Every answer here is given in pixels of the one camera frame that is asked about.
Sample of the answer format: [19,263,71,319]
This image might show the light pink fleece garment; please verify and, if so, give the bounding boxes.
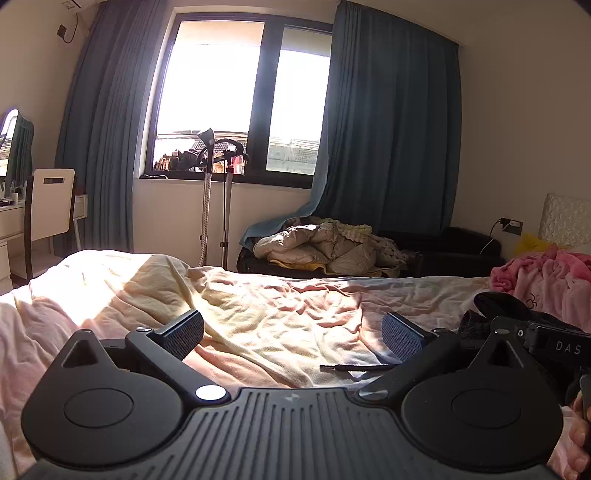
[512,257,591,320]

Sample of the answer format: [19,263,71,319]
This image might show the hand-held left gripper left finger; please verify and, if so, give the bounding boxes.
[58,309,232,408]

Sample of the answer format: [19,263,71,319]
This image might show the dotted pale cloth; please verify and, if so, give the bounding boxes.
[369,234,419,267]

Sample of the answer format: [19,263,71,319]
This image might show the garment steamer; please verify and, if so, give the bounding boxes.
[196,128,251,269]

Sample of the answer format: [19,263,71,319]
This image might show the yellow plush toy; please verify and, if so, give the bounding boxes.
[514,232,556,258]

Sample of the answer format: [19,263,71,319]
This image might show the dark navy pants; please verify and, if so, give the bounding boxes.
[320,292,571,373]

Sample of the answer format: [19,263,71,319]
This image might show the beige down jacket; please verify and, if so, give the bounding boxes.
[252,224,385,278]

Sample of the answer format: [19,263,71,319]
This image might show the blue curtain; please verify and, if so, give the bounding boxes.
[240,0,463,252]
[53,0,169,257]

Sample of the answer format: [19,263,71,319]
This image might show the charger cable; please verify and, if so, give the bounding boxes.
[479,219,507,256]

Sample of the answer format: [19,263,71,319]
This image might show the pink blanket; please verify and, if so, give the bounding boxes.
[489,246,591,297]

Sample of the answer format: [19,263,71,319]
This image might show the white desk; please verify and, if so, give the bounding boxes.
[0,202,29,297]

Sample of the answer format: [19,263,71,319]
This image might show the white padded headboard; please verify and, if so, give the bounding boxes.
[538,192,591,254]

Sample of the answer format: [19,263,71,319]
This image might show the dark framed window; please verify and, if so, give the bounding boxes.
[137,12,334,189]

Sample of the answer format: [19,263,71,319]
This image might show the black sofa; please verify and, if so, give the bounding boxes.
[236,225,505,280]

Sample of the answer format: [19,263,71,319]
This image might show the person's right hand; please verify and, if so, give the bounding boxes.
[560,394,591,480]

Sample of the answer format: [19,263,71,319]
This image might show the white chair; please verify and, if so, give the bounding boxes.
[24,168,77,278]

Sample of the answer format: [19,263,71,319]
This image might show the pale ruffled cloth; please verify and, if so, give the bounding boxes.
[321,220,374,241]

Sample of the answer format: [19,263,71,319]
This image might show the bed with pink sheet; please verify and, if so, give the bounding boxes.
[0,249,591,480]

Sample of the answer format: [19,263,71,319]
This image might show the oval mirror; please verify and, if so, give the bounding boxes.
[0,108,21,186]

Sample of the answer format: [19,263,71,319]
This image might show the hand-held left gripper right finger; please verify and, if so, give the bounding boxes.
[355,311,526,402]

